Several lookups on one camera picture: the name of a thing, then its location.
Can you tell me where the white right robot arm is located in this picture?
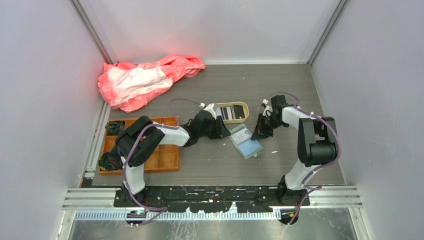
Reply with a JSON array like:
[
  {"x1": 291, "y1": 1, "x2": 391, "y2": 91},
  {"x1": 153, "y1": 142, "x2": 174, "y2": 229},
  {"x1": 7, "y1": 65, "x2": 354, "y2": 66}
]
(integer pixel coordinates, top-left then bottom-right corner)
[{"x1": 251, "y1": 95, "x2": 340, "y2": 206}]

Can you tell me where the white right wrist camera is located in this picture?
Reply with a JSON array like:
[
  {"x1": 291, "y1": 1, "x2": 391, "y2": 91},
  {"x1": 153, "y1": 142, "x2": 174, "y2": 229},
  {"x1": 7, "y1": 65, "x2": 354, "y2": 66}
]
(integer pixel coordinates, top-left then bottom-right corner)
[{"x1": 261, "y1": 99, "x2": 273, "y2": 118}]

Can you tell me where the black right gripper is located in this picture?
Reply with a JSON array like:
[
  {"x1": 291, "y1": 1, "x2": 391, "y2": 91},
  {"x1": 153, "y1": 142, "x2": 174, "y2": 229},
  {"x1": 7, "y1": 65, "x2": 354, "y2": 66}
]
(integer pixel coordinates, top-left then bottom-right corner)
[{"x1": 251, "y1": 113, "x2": 286, "y2": 141}]

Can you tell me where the black roll in organizer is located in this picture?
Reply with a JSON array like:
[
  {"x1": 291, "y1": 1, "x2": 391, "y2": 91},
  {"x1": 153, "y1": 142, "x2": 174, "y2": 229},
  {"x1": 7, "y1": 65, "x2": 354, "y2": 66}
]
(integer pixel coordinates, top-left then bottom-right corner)
[{"x1": 98, "y1": 146, "x2": 123, "y2": 171}]

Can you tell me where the stack of credit cards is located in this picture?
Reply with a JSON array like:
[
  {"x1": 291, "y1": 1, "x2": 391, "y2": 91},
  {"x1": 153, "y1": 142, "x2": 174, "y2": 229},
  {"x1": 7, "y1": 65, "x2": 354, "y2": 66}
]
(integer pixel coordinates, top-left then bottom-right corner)
[{"x1": 220, "y1": 104, "x2": 246, "y2": 121}]

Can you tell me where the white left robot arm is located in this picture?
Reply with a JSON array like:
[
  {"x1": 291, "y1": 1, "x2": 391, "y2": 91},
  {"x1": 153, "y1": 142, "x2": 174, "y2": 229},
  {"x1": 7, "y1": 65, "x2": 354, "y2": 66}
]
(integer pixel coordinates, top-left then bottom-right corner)
[{"x1": 115, "y1": 110, "x2": 231, "y2": 207}]

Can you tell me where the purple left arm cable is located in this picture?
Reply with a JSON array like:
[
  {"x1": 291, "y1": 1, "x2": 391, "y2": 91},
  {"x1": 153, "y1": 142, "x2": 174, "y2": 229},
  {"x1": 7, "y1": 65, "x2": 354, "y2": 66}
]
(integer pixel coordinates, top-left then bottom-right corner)
[{"x1": 121, "y1": 97, "x2": 206, "y2": 227}]

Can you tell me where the pink and white plastic bag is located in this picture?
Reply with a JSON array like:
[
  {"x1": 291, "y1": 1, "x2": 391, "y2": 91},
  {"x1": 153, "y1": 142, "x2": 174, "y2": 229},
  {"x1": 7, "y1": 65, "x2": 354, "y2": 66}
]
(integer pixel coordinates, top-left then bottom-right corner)
[{"x1": 97, "y1": 54, "x2": 206, "y2": 113}]

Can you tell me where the dark bundle in organizer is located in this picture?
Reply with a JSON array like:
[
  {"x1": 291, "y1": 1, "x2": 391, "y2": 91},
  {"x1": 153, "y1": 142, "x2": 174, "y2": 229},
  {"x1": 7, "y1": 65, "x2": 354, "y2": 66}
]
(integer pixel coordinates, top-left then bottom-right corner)
[{"x1": 104, "y1": 120, "x2": 125, "y2": 136}]

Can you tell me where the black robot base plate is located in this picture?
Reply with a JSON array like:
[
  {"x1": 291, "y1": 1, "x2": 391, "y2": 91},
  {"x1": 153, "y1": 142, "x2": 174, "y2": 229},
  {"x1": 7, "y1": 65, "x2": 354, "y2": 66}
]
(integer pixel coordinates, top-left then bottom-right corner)
[{"x1": 114, "y1": 184, "x2": 311, "y2": 215}]

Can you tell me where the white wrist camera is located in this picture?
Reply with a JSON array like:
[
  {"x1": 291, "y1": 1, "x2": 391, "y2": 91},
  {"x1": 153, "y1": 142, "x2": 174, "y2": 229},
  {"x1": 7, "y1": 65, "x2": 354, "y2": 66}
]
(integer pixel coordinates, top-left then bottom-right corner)
[
  {"x1": 199, "y1": 102, "x2": 222, "y2": 119},
  {"x1": 261, "y1": 99, "x2": 273, "y2": 118}
]

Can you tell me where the white blue credit card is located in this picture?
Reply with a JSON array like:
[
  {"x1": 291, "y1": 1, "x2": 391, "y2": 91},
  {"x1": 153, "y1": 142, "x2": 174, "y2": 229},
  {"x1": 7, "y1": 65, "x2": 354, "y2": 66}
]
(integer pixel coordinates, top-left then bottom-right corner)
[{"x1": 230, "y1": 126, "x2": 252, "y2": 145}]

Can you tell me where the green leather card holder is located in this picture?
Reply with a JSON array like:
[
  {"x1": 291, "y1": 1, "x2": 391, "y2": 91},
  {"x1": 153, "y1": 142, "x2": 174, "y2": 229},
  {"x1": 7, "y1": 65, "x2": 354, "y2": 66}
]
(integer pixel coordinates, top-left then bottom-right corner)
[{"x1": 229, "y1": 123, "x2": 263, "y2": 160}]

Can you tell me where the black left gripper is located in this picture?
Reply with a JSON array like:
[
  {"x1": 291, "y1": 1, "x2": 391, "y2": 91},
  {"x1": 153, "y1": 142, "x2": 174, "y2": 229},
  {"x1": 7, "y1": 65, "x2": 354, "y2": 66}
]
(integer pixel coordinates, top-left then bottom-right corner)
[{"x1": 198, "y1": 115, "x2": 230, "y2": 139}]

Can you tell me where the beige oval card tray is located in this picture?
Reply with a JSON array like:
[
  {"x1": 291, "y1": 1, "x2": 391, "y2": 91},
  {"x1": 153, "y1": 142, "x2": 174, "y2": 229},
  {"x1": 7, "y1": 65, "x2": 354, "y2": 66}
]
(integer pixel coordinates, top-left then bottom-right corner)
[{"x1": 215, "y1": 101, "x2": 249, "y2": 125}]

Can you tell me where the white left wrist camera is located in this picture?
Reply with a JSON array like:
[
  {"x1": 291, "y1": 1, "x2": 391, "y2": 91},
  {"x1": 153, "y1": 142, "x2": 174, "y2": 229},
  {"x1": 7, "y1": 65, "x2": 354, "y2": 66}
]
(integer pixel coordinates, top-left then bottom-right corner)
[{"x1": 199, "y1": 102, "x2": 222, "y2": 119}]

